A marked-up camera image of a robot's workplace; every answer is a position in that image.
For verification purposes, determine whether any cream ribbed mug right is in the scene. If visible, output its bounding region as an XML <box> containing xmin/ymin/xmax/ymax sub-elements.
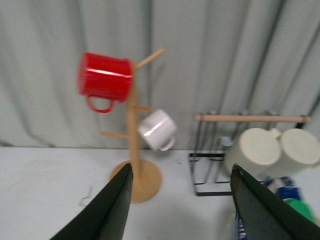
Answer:
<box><xmin>265</xmin><ymin>128</ymin><xmax>320</xmax><ymax>178</ymax></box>

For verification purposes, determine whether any red enamel mug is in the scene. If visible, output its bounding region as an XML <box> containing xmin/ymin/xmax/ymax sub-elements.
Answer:
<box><xmin>77</xmin><ymin>52</ymin><xmax>133</xmax><ymax>113</ymax></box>

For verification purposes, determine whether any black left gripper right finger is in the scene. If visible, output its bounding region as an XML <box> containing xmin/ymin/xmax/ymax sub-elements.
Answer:
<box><xmin>230</xmin><ymin>164</ymin><xmax>320</xmax><ymax>240</ymax></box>

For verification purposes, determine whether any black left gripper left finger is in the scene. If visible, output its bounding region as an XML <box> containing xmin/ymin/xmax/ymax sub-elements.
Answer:
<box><xmin>52</xmin><ymin>163</ymin><xmax>133</xmax><ymax>240</ymax></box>

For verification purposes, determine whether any wooden mug tree stand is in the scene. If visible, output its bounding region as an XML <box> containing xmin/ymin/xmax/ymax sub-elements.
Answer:
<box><xmin>99</xmin><ymin>48</ymin><xmax>166</xmax><ymax>204</ymax></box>

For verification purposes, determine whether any black wire cup rack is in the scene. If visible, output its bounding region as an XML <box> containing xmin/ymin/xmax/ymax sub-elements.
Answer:
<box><xmin>188</xmin><ymin>109</ymin><xmax>311</xmax><ymax>197</ymax></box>

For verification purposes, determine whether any white enamel mug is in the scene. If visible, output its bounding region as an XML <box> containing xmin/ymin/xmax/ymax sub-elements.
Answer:
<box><xmin>137</xmin><ymin>109</ymin><xmax>177</xmax><ymax>152</ymax></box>

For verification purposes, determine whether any cream ribbed mug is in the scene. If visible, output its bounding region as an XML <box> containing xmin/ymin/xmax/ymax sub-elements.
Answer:
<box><xmin>265</xmin><ymin>128</ymin><xmax>320</xmax><ymax>178</ymax></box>
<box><xmin>223</xmin><ymin>128</ymin><xmax>282</xmax><ymax>177</ymax></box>

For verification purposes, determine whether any cream ribbed mug left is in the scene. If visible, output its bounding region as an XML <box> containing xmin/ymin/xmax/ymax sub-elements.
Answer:
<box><xmin>223</xmin><ymin>128</ymin><xmax>282</xmax><ymax>177</ymax></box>

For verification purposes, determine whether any grey curtain backdrop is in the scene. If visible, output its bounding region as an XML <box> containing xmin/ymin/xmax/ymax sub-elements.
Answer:
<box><xmin>0</xmin><ymin>0</ymin><xmax>320</xmax><ymax>150</ymax></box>

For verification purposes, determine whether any blue white milk carton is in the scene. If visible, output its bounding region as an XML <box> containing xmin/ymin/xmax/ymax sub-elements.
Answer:
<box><xmin>234</xmin><ymin>176</ymin><xmax>317</xmax><ymax>240</ymax></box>

